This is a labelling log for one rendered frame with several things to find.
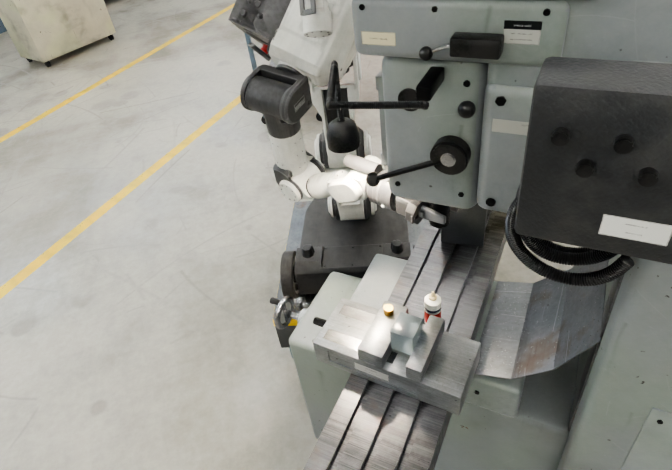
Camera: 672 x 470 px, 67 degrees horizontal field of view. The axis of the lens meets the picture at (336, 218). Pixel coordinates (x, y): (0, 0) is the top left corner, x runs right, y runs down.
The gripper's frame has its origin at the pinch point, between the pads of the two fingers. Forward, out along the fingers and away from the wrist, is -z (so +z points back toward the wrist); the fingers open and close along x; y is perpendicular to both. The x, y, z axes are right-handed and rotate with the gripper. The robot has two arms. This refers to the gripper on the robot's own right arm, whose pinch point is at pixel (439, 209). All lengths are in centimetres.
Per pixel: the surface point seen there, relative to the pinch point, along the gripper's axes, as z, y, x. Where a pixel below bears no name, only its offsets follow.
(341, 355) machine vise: 4.6, 21.6, -33.3
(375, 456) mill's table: -13, 28, -45
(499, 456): -26, 70, -10
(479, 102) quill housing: -10.9, -32.5, -6.5
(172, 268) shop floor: 179, 124, 4
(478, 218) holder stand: 0.2, 17.3, 20.8
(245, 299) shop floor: 124, 124, 13
